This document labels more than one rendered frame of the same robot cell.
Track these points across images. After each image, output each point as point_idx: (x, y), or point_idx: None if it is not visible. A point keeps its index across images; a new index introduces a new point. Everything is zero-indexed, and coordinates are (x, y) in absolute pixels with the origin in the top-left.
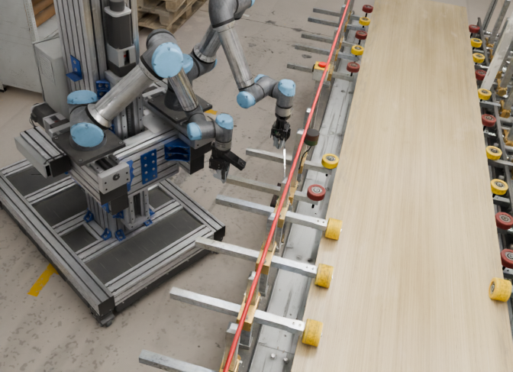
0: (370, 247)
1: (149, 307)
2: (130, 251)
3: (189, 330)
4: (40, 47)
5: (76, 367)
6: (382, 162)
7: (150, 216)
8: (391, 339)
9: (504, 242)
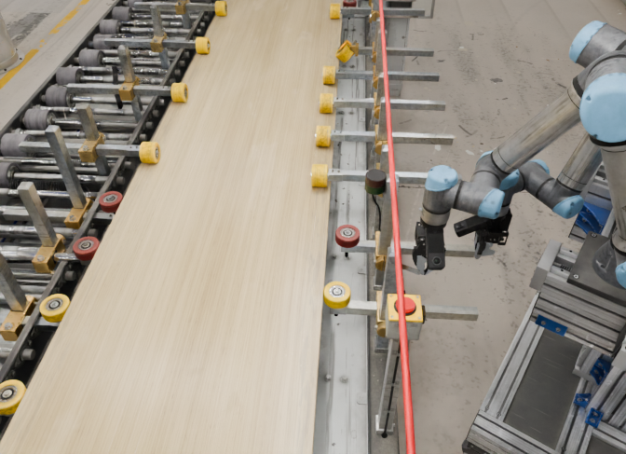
0: (276, 181)
1: (502, 348)
2: (564, 355)
3: (443, 333)
4: None
5: (523, 280)
6: (249, 307)
7: (574, 369)
8: (262, 119)
9: (70, 299)
